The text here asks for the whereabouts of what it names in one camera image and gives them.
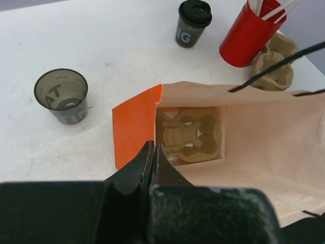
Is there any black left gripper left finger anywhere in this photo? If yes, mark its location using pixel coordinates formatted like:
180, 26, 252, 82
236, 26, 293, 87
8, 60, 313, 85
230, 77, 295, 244
105, 141, 154, 195

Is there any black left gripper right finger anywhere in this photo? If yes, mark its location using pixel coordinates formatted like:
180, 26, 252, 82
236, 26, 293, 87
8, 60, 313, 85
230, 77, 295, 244
149, 145, 194, 189

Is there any dark coffee cup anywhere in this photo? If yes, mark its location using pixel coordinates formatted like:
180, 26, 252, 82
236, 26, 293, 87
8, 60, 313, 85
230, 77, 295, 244
34, 68, 88, 125
175, 18, 204, 48

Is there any orange paper bag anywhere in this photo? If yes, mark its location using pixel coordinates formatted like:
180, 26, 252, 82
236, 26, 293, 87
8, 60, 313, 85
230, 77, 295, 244
112, 78, 324, 226

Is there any black cup lid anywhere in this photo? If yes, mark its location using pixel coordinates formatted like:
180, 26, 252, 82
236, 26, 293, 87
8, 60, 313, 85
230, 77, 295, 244
178, 1, 212, 28

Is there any red straw holder cup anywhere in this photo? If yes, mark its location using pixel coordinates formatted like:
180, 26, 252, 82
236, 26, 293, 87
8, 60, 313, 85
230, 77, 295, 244
219, 3, 286, 67

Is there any brown cardboard cup carrier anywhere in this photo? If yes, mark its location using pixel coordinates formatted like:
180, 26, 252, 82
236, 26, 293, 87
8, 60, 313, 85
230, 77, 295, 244
251, 33, 300, 92

